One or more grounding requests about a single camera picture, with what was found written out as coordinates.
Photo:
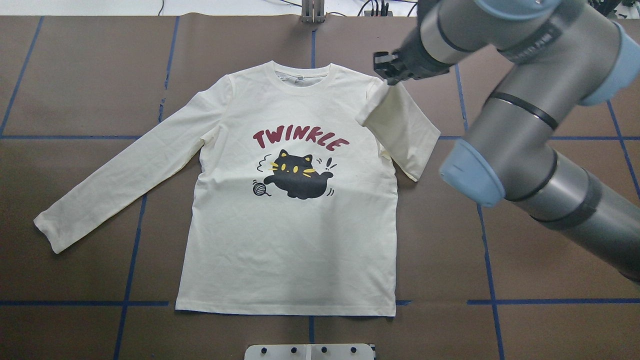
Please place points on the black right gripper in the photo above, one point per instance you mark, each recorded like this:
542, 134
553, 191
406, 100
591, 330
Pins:
416, 64

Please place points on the cream long-sleeve cat shirt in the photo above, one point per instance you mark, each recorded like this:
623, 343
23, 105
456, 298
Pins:
294, 210

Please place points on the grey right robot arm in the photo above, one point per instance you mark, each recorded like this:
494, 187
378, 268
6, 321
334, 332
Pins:
564, 54

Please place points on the brown table cover mat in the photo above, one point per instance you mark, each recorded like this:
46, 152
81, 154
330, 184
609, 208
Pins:
479, 284

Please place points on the aluminium frame post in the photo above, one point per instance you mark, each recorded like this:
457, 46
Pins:
313, 11

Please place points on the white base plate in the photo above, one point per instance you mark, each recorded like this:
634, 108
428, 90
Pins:
322, 351

